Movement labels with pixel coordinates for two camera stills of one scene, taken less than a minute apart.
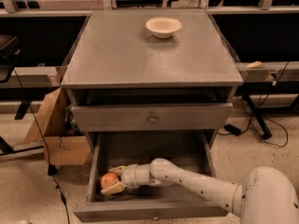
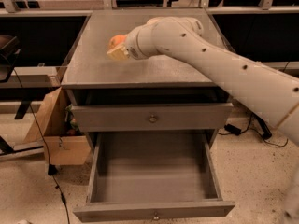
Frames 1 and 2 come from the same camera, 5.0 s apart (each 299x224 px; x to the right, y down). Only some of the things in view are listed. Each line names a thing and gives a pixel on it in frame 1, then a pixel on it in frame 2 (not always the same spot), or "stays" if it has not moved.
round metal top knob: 152,119 stays
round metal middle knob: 155,217 stays
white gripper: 128,175 → 133,47
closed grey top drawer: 151,117 stays
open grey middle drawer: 192,150 stays
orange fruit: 107,179 → 116,40
